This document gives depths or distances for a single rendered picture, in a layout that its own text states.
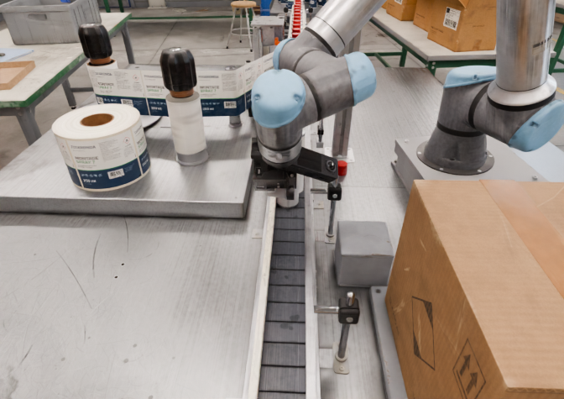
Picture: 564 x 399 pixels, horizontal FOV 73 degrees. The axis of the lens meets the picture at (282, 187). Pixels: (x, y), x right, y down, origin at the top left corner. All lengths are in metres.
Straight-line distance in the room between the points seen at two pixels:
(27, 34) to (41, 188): 1.89
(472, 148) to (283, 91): 0.61
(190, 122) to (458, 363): 0.79
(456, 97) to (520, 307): 0.62
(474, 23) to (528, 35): 1.84
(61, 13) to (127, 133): 1.88
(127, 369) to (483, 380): 0.53
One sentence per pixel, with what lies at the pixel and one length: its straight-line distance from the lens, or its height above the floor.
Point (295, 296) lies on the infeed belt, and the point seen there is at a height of 0.88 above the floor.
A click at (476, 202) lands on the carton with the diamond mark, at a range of 0.56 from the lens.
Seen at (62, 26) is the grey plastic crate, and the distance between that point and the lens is 2.82.
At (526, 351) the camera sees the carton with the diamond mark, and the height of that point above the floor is 1.12.
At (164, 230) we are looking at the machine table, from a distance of 0.94.
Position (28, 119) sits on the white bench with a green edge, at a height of 0.69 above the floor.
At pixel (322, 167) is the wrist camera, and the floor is 1.05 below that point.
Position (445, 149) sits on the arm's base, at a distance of 1.02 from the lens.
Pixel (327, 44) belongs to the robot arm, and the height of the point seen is 1.25.
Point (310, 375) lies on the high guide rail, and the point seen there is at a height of 0.96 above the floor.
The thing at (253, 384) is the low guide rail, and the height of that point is 0.91.
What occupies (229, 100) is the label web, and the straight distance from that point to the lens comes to 1.21.
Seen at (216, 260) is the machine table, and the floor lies 0.83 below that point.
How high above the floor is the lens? 1.43
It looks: 35 degrees down
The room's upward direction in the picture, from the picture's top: straight up
